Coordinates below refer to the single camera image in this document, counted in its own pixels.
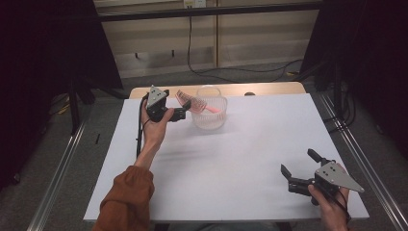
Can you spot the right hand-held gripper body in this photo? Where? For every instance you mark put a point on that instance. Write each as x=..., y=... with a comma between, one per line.
x=330, y=181

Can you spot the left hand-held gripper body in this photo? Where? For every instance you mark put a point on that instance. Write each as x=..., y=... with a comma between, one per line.
x=157, y=109

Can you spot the pink hairbrush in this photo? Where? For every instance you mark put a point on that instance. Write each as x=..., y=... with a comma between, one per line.
x=195, y=104

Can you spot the clear plastic basket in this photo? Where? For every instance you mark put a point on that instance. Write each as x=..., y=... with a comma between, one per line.
x=210, y=120

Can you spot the person's left hand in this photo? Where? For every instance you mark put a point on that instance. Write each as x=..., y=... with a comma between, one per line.
x=155, y=131

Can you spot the person's right hand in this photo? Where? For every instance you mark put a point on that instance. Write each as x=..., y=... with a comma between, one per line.
x=330, y=211

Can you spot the small dark round object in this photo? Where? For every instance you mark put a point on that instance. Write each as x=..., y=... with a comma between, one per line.
x=249, y=94

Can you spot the small black floor piece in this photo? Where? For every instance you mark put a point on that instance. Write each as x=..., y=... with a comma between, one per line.
x=97, y=138

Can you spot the wooden table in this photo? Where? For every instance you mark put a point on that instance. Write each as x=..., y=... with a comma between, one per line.
x=256, y=88

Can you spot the black stand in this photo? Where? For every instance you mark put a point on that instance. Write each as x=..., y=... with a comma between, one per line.
x=74, y=106

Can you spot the black horizontal bar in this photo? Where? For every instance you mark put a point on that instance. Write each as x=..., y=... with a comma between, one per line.
x=208, y=12

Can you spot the black curtain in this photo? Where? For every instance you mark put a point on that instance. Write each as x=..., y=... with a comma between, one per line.
x=369, y=64
x=38, y=64

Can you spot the metal floor rail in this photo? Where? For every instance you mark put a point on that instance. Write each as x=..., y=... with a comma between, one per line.
x=362, y=154
x=54, y=179

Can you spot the wall socket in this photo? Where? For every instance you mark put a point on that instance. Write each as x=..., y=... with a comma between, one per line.
x=194, y=3

